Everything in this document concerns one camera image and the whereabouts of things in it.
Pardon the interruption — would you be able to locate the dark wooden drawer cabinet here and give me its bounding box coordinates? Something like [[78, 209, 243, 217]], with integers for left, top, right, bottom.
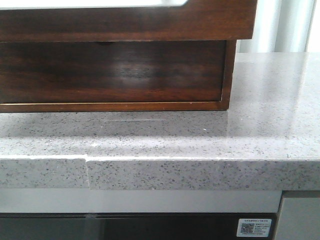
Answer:
[[0, 38, 237, 113]]

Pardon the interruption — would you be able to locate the grey cabinet panel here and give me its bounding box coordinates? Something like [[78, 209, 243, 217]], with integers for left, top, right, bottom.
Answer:
[[274, 190, 320, 240]]

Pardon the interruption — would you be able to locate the white curtain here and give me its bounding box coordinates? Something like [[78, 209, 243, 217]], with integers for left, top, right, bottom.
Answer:
[[236, 0, 320, 53]]

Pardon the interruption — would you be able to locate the black glass appliance door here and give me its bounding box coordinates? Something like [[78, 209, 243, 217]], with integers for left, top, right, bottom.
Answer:
[[0, 212, 277, 240]]

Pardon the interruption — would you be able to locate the white QR code sticker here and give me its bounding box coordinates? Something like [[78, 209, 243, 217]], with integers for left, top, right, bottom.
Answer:
[[236, 218, 273, 238]]

